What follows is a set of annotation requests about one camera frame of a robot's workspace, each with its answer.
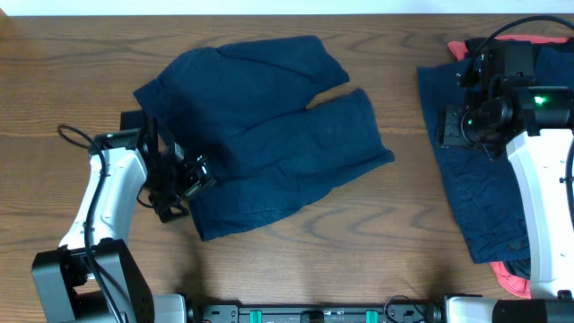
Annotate dark blue shorts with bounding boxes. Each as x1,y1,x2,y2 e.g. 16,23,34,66
135,36,395,240

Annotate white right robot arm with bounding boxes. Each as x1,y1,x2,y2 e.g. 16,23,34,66
428,86,573,322

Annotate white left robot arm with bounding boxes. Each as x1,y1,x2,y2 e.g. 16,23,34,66
31,114,215,323

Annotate black garment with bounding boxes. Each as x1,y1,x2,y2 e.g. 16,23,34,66
465,38,495,57

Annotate dark navy garment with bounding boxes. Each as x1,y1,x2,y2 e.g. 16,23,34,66
535,47,573,88

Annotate pink red garment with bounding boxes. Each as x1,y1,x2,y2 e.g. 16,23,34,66
447,34,573,299

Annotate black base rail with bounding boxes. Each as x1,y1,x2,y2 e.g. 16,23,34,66
187,295,447,323

